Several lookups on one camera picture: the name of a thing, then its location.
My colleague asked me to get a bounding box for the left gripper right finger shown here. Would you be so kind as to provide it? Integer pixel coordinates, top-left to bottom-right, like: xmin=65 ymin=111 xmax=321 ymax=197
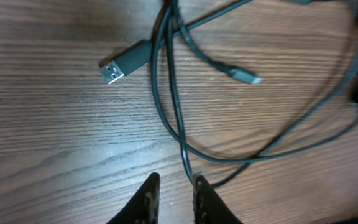
xmin=193 ymin=174 xmax=242 ymax=224

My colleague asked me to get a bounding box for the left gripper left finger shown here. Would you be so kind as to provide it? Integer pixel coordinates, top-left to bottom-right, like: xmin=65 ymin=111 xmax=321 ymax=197
xmin=107 ymin=172 xmax=160 ymax=224

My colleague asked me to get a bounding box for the black USB cable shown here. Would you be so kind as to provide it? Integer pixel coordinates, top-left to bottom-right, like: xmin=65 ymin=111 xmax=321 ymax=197
xmin=149 ymin=0 xmax=358 ymax=189
xmin=98 ymin=0 xmax=264 ymax=184

